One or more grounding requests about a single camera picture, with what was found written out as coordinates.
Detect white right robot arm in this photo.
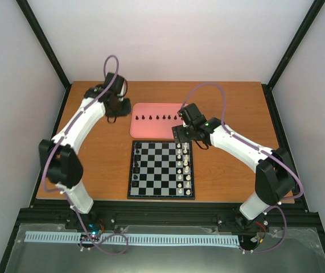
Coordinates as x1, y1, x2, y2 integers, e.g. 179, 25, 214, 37
172, 104, 299, 230

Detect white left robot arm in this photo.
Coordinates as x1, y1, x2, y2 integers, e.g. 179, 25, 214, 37
39, 72, 131, 229

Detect white chess pieces row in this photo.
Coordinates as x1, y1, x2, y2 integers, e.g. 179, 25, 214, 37
176, 142, 192, 197

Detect pink plastic tray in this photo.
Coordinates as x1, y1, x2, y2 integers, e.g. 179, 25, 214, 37
130, 103, 183, 139

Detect black and white chessboard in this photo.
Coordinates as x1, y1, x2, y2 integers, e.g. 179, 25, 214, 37
127, 140, 195, 200

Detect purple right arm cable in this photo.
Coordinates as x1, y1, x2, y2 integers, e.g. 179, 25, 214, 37
180, 82, 305, 254

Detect black aluminium frame rail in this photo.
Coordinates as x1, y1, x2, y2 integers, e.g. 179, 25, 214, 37
17, 198, 321, 231

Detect light blue slotted cable duct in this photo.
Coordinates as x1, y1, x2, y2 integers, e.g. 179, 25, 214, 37
24, 231, 239, 248

